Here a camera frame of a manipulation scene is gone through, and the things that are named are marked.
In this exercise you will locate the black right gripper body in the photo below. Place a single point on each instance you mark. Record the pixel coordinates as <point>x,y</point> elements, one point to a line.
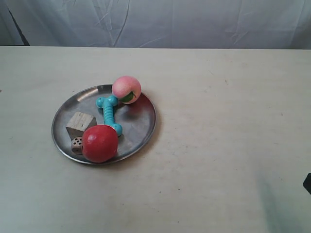
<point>307,183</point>

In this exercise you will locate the round steel plate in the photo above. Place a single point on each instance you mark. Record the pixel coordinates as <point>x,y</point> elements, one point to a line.
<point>138,121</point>

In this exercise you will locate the white backdrop curtain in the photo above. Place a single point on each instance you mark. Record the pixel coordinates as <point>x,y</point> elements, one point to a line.
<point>241,24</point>

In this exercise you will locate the pink peach toy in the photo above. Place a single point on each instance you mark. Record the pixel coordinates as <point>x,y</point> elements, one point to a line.
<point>126,89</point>

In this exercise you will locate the red apple toy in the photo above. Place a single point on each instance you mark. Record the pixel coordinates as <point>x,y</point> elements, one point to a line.
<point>99,143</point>

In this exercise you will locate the teal bone toy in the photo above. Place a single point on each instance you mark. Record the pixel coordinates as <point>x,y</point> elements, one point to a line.
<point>107,105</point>

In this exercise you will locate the small wooden die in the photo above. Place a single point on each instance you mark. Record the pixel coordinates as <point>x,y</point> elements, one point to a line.
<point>76,145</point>

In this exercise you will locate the wooden cube block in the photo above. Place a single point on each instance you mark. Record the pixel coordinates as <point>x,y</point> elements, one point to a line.
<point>79,123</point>

